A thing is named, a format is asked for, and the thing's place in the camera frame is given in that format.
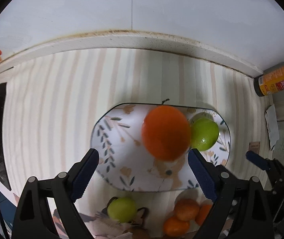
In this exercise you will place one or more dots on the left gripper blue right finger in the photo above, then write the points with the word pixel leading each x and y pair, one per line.
pixel 208 176

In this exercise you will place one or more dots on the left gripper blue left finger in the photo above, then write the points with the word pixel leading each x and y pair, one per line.
pixel 81 173

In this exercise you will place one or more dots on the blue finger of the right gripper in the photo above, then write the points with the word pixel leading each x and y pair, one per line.
pixel 257 160

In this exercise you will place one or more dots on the dark orange tangerine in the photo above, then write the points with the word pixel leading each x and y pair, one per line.
pixel 186 209

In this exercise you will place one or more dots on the green apple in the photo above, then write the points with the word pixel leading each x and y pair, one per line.
pixel 123 209
pixel 204 134

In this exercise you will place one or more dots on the large orange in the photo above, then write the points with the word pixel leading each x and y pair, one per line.
pixel 166 133

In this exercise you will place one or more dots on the bright tangerine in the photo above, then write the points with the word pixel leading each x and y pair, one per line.
pixel 175 227

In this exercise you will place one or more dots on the small brown card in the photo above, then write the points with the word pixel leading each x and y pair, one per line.
pixel 254 146

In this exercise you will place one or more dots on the folded white cloth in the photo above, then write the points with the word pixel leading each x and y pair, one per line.
pixel 272 126

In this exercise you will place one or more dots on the oval floral ceramic plate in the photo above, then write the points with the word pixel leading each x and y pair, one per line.
pixel 144 147

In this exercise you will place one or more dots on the soy sauce bottle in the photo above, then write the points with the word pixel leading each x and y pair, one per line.
pixel 270 83

